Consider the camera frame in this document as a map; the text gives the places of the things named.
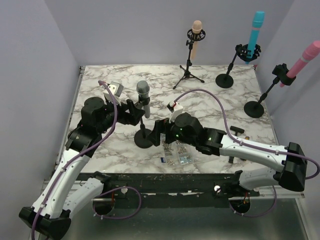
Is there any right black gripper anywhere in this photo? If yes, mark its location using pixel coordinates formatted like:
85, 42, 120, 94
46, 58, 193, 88
146, 113, 197, 147

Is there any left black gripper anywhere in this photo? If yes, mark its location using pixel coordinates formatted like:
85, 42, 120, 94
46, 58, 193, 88
97, 96, 145, 134

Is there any black round-base mic stand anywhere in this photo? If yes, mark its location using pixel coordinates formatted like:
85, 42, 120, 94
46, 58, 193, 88
133, 98, 156, 150

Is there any silver mesh microphone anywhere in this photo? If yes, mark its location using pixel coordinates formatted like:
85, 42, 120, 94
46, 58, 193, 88
136, 80, 151, 119

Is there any black tripod mic stand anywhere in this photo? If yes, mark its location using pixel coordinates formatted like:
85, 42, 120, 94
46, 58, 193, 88
172, 28, 207, 90

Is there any beige microphone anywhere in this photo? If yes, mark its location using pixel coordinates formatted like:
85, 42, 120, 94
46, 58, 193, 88
190, 20, 202, 60

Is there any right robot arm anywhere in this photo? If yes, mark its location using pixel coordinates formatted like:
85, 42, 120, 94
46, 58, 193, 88
147, 113, 307, 196

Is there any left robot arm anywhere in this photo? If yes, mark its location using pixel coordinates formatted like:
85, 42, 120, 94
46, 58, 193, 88
19, 97, 145, 240

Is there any black clip round stand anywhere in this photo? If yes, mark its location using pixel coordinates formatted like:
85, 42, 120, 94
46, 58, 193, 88
243, 63, 296, 119

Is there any blue microphone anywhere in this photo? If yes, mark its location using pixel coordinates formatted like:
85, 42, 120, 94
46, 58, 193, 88
247, 11, 265, 60

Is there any pink microphone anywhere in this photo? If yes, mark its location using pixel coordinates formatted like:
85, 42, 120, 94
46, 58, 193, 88
279, 40, 320, 88

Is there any clear plastic screw box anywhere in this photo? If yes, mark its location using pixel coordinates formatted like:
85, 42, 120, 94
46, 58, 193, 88
160, 133, 194, 166

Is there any black T-shaped tool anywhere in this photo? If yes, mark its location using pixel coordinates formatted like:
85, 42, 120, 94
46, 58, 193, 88
230, 125, 245, 136

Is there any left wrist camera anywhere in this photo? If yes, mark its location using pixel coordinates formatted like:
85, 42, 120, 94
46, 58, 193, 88
103, 82, 124, 106

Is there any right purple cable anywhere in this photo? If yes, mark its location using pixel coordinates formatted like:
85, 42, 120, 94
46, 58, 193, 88
173, 89, 320, 180

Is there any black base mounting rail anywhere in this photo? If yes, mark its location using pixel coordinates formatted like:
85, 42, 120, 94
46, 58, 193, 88
74, 172, 261, 208

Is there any black shock-mount round stand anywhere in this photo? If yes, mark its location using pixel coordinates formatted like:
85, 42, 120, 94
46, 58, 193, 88
215, 43, 262, 89

